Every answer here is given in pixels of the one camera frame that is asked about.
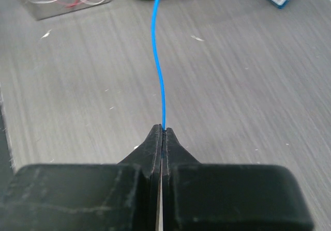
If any blue cable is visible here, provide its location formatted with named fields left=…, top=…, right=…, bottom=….
left=151, top=0, right=168, bottom=131

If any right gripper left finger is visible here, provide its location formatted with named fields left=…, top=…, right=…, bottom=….
left=1, top=124, right=162, bottom=230

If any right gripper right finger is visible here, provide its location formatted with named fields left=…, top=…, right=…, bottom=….
left=162, top=128, right=314, bottom=230

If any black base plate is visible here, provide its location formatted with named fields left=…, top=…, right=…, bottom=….
left=0, top=112, right=13, bottom=193

